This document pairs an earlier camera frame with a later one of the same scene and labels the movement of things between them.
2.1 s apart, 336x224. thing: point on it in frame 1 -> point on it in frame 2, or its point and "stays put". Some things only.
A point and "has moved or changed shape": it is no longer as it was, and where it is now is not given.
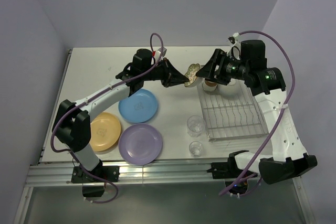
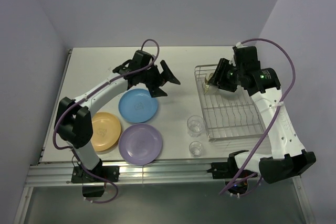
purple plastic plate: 140,144 stays put
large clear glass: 195,126 stays put
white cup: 190,73 has moved or changed shape
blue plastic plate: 139,107 stays put
